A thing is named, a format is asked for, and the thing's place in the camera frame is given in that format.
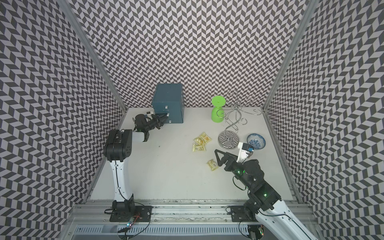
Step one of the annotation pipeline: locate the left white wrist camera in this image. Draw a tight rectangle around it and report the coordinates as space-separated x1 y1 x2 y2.
145 111 154 118

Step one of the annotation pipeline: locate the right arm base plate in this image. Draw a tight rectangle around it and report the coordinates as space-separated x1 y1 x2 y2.
229 206 256 223

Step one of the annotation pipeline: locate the green plastic goblet cup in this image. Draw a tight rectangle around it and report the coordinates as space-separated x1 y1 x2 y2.
211 96 226 123

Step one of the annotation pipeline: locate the aluminium front rail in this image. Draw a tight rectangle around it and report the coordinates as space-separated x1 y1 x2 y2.
59 199 325 240

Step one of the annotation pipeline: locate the yellow cookie packet middle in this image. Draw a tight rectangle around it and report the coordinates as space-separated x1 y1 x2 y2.
194 137 205 146

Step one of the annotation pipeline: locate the yellow cookie packet top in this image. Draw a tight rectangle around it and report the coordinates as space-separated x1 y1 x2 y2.
199 132 212 144

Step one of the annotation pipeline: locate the dark teal drawer box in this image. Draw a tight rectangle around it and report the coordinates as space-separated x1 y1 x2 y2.
152 83 185 124

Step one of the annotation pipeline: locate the chrome wire hook stand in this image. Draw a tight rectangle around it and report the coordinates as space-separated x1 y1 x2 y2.
216 91 262 150

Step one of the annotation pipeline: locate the blue floral ceramic bowl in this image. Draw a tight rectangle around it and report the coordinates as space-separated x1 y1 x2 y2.
247 134 266 150

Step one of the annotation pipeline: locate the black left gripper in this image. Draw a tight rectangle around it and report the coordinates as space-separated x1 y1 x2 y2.
144 112 168 131

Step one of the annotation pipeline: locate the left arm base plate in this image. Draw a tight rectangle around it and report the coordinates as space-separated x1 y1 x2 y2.
110 205 153 223

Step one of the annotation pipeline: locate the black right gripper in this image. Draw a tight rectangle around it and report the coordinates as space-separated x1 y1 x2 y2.
214 149 254 190

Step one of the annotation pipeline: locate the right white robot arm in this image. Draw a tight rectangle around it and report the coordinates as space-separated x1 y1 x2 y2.
215 150 317 240

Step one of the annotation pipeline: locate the pale yellow cookie packet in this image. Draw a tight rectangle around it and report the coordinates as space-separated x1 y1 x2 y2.
207 159 219 171

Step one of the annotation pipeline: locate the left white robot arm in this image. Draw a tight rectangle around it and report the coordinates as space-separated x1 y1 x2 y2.
104 114 168 217

